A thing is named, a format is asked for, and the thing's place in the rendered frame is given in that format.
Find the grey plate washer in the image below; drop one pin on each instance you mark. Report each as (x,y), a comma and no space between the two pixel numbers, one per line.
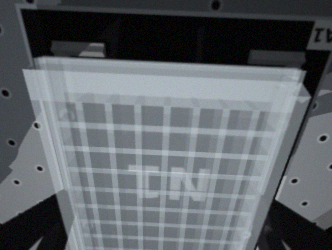
(329,230)

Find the grey perforated base plate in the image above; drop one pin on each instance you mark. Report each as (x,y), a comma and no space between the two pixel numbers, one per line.
(25,178)

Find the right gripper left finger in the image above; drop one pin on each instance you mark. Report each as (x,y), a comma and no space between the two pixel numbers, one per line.
(44,220)

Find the white rectangular well plate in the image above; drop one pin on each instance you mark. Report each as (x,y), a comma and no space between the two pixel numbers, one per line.
(177,155)

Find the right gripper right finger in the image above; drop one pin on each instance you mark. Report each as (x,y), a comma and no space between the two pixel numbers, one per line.
(298,233)

